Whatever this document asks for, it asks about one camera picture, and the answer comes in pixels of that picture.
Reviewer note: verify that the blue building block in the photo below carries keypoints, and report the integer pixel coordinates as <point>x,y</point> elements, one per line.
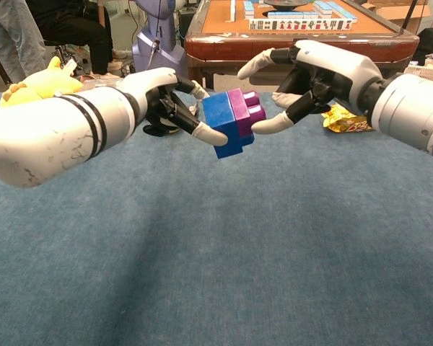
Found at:
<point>220,111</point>

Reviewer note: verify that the black round dice dome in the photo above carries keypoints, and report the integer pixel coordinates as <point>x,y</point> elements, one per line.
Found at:
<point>287,3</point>

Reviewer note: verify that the seated person in black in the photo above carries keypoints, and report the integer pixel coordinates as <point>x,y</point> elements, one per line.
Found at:
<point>75,29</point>

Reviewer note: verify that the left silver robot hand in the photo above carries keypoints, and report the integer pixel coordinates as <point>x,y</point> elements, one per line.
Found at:
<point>148,84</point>

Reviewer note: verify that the white plastic basket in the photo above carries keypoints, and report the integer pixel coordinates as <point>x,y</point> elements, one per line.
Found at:
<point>429,74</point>

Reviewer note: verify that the white faced mahjong tile row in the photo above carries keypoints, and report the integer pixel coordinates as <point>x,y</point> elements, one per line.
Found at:
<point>299,24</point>

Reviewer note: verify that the yellow snack packet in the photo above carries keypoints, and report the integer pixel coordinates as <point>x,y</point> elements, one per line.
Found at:
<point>346,125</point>

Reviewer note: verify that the blue felt table cover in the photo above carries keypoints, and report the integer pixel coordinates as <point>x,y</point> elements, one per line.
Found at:
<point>238,252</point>

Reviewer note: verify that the purple building block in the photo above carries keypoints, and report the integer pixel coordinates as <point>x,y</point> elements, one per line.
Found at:
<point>240,108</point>

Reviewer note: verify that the cardboard box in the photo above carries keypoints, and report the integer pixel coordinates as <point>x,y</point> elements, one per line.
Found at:
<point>393,14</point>

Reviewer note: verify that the brown mahjong table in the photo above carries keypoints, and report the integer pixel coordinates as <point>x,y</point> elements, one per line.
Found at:
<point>231,47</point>

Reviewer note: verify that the yellow plush toy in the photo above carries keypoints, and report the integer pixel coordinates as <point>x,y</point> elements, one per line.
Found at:
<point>47,84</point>

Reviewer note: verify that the person's legs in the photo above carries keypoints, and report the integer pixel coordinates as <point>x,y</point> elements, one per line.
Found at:
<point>14,36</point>

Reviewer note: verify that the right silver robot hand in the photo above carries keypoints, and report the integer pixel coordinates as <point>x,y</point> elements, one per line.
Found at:
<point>335,68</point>

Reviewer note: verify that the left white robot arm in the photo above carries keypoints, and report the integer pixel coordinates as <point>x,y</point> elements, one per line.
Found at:
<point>39,133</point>

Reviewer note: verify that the black stool with chrome legs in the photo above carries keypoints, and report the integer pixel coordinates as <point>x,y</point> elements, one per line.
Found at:
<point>54,43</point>

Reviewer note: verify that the blue purple robot base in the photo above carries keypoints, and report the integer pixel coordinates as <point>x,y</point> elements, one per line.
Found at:
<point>162,54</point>

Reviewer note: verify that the black tripod stand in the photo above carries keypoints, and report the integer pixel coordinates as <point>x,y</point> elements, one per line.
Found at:
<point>408,16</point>

